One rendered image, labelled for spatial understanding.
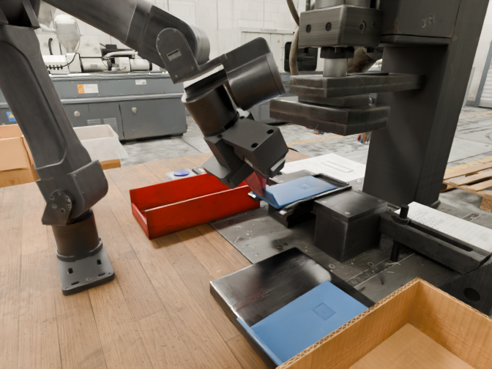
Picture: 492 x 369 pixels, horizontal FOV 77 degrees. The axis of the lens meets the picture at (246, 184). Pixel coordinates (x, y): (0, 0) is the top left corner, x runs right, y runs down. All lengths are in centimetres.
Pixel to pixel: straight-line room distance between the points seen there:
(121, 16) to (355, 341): 43
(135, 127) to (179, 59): 463
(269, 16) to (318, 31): 773
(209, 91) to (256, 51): 7
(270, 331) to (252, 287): 8
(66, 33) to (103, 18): 466
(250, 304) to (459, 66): 57
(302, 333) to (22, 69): 47
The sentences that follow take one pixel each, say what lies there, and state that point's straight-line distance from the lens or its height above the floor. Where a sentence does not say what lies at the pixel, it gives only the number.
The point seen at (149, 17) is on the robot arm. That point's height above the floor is 125.
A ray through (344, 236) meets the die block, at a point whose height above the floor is 95.
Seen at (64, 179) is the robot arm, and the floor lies 105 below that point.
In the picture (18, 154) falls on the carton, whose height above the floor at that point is 61.
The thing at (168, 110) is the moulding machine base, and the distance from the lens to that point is 508.
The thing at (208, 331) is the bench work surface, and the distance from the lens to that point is 42.
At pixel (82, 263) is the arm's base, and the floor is 91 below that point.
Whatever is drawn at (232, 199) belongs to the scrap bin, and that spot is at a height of 94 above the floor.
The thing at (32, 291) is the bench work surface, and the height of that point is 90.
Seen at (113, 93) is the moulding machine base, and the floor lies 76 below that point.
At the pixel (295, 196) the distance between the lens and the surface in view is 53.
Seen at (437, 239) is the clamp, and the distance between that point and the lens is 52.
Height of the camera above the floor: 121
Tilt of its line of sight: 22 degrees down
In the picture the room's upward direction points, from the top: straight up
